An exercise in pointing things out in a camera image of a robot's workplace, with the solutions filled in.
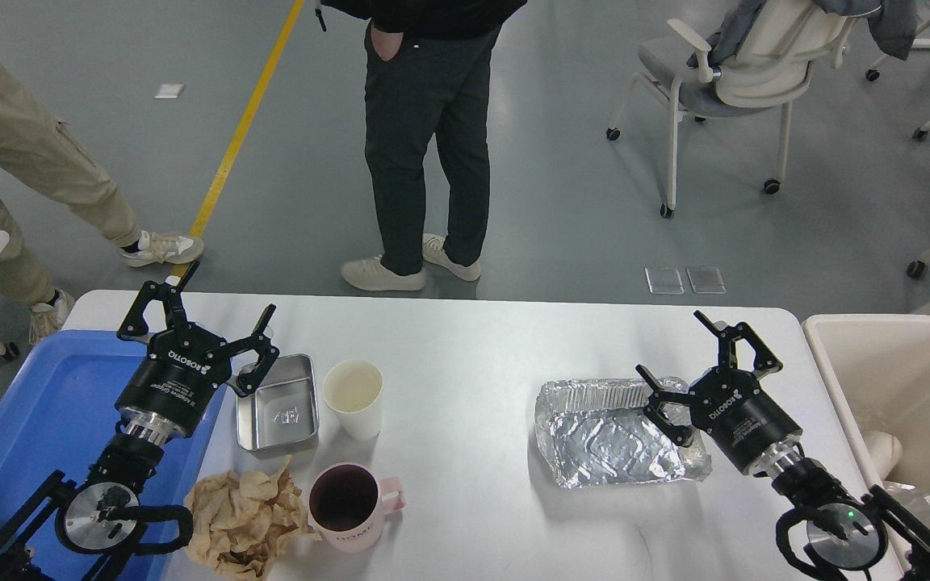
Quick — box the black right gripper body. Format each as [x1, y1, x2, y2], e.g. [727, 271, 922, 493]
[688, 369, 803, 477]

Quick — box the white paper cup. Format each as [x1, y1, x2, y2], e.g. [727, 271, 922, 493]
[322, 360, 384, 441]

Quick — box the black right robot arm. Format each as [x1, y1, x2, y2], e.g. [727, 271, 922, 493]
[636, 311, 930, 580]

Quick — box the crumpled brown paper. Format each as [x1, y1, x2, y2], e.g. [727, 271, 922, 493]
[183, 455, 322, 580]

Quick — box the white tube in bin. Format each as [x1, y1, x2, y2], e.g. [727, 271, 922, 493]
[862, 430, 903, 481]

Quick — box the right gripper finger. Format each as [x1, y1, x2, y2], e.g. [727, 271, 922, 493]
[635, 365, 695, 446]
[693, 311, 783, 378]

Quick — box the person in black trousers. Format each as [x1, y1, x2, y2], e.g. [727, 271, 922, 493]
[329, 1, 523, 293]

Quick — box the aluminium foil tray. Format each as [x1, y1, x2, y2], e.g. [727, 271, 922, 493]
[534, 378, 713, 489]

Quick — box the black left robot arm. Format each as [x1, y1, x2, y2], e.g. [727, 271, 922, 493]
[0, 274, 279, 580]

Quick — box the white office chair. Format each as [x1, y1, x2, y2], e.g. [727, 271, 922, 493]
[605, 1, 881, 219]

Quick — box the beige plastic bin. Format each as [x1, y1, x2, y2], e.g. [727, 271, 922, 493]
[803, 314, 930, 492]

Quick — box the pink mug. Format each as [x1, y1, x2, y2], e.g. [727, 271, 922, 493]
[308, 462, 406, 553]

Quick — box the foil trash in bin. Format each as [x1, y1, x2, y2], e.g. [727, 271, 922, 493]
[882, 481, 930, 530]

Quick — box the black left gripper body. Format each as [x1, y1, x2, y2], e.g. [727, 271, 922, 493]
[115, 327, 230, 441]

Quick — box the person in beige trousers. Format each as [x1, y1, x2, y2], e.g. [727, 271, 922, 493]
[0, 64, 204, 345]

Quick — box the square steel container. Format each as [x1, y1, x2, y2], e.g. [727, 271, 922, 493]
[235, 353, 320, 454]

